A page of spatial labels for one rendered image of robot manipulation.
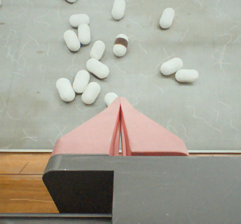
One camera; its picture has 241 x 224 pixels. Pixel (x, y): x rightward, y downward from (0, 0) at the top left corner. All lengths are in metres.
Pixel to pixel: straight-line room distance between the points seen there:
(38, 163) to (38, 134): 0.04
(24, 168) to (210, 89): 0.28
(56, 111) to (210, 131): 0.23
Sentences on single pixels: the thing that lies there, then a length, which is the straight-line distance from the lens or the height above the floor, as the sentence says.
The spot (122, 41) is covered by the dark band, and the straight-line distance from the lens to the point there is 0.27.
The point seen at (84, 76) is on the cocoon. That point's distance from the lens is 0.25.
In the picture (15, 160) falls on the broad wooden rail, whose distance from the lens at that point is 0.27.
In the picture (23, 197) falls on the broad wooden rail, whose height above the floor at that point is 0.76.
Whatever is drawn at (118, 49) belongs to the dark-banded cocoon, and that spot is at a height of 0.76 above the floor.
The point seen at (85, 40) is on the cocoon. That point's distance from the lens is 0.28.
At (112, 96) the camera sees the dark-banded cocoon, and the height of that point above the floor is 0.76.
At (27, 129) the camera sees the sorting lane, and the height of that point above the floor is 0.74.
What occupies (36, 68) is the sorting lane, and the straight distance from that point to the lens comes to 0.30.
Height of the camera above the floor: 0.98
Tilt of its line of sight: 76 degrees down
